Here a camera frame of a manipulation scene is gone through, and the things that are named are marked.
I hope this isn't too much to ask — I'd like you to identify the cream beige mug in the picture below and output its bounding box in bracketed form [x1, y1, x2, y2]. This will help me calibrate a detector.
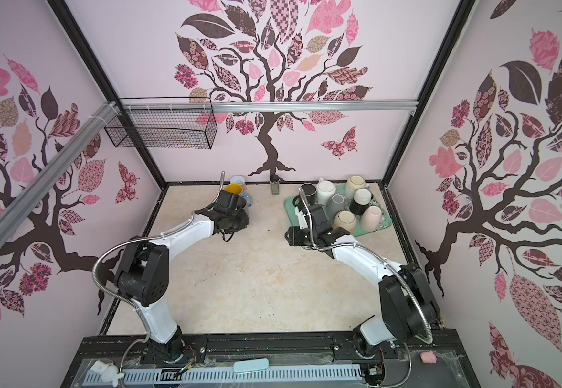
[344, 175, 369, 200]

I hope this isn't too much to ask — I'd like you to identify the peach orange mug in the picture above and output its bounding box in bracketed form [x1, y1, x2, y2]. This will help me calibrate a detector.
[334, 210, 357, 233]

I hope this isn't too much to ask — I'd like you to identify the black wire basket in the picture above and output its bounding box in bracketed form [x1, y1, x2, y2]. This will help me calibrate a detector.
[105, 97, 219, 150]

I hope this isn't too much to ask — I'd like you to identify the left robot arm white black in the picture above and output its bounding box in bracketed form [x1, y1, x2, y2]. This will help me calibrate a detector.
[114, 190, 253, 361]

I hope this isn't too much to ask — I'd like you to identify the light blue flat remote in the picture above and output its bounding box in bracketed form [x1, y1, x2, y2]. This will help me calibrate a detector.
[232, 358, 270, 374]

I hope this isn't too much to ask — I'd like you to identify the left aluminium rail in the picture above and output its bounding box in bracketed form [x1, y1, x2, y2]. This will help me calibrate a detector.
[0, 102, 119, 249]

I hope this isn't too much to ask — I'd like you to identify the left metal flex conduit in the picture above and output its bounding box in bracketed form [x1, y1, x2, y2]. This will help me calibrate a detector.
[91, 170, 226, 340]

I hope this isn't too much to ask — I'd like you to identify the black mug white base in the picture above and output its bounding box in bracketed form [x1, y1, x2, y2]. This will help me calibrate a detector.
[349, 188, 372, 216]

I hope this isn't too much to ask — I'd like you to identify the white pink tape roll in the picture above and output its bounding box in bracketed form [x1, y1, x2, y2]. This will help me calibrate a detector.
[229, 176, 246, 191]

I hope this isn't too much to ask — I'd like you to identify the back aluminium rail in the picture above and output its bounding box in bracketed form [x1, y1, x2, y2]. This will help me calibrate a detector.
[207, 99, 418, 113]

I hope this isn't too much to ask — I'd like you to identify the white slotted cable duct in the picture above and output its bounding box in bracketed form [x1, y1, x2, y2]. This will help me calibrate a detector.
[81, 364, 363, 387]

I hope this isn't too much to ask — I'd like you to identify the glass spice jar black lid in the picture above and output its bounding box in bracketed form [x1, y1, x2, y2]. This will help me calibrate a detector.
[270, 174, 280, 195]

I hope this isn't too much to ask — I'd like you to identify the pink sponge piece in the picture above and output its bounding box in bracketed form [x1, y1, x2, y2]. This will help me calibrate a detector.
[420, 351, 438, 365]

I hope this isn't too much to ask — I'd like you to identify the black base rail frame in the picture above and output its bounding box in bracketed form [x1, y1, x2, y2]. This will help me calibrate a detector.
[61, 329, 480, 387]

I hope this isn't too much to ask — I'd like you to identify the light grey mug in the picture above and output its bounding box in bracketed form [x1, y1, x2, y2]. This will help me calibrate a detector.
[326, 193, 345, 221]

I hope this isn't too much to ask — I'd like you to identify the blue iridescent mug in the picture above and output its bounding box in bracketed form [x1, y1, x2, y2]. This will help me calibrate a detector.
[224, 184, 253, 207]

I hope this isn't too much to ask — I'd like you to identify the aluminium rail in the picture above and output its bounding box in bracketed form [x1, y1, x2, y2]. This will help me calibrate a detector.
[0, 102, 119, 249]
[207, 99, 418, 113]

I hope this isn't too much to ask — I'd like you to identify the white teapot shaped mug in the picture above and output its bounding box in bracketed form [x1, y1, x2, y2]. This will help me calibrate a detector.
[316, 177, 337, 206]

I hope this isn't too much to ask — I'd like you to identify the white plug adapter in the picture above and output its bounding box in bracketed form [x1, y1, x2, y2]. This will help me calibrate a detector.
[90, 360, 125, 387]

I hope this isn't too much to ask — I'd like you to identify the green floral tray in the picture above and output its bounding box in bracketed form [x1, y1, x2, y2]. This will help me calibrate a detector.
[283, 184, 392, 237]

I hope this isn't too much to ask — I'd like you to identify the pale pink mug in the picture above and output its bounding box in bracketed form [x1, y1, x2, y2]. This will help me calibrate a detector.
[360, 205, 383, 232]

